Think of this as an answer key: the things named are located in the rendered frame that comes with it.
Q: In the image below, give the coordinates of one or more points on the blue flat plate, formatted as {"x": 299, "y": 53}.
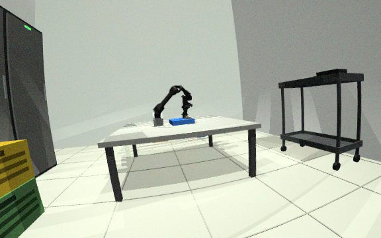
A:
{"x": 181, "y": 121}

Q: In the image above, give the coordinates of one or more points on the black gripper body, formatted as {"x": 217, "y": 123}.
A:
{"x": 185, "y": 104}

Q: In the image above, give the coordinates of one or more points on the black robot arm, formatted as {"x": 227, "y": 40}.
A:
{"x": 172, "y": 91}

